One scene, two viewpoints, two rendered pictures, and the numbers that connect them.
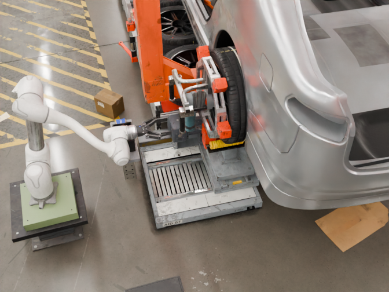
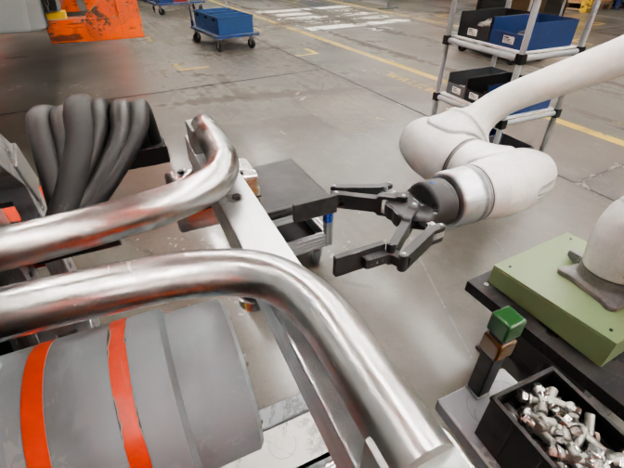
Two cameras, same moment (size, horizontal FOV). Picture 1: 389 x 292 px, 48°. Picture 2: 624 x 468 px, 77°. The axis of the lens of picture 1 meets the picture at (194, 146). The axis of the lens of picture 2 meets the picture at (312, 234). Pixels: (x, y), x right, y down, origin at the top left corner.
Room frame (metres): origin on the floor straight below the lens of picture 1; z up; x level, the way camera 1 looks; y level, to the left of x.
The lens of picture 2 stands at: (2.49, 0.09, 1.14)
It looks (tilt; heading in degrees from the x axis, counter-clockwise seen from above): 36 degrees down; 169
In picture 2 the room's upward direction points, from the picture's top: straight up
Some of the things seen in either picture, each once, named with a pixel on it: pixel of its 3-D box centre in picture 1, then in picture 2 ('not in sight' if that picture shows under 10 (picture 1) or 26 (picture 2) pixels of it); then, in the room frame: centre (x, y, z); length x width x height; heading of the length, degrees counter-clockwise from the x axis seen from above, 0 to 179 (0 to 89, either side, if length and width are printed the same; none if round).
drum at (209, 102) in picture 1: (199, 100); (109, 418); (2.30, -0.04, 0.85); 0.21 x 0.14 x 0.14; 104
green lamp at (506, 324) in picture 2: not in sight; (506, 324); (2.13, 0.48, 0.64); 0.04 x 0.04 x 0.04; 14
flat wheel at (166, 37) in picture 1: (179, 32); not in sight; (3.89, 0.16, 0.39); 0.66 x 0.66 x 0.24
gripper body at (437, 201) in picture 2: (143, 130); (417, 208); (2.04, 0.33, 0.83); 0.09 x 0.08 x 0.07; 104
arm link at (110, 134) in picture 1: (115, 136); (501, 179); (1.98, 0.50, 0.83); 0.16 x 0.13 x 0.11; 104
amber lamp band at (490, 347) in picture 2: not in sight; (498, 343); (2.13, 0.48, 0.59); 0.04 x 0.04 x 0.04; 14
